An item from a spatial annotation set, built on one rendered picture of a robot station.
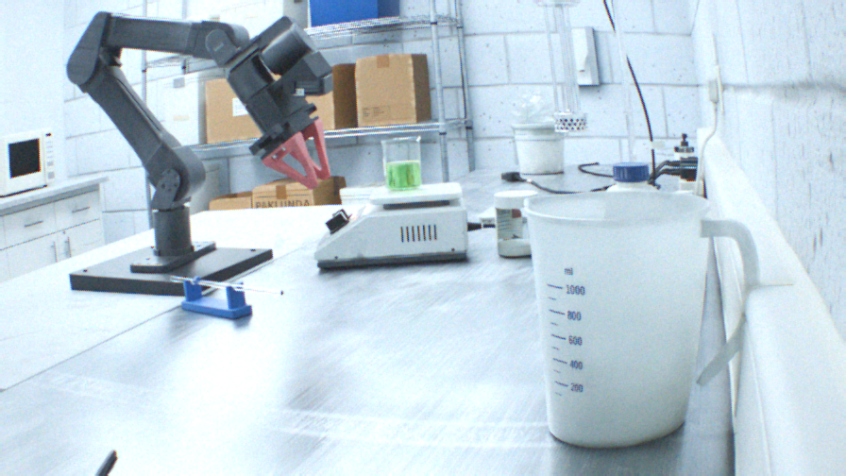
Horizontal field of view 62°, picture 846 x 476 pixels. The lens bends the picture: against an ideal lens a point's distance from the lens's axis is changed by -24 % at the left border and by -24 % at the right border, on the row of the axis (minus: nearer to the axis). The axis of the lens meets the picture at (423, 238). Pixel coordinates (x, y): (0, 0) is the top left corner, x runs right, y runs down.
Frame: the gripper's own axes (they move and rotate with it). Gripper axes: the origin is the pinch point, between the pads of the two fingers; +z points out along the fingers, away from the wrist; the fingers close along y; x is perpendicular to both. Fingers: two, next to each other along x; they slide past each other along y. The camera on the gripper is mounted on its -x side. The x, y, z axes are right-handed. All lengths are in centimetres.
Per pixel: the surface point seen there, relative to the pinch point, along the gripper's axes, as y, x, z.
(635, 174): -3.0, -38.7, 20.0
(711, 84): 47, -45, 24
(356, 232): -2.7, -1.9, 8.7
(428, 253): 0.4, -6.9, 16.2
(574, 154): 232, 61, 53
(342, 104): 201, 117, -17
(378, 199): -0.1, -5.8, 6.9
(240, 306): -28.3, -1.7, 5.8
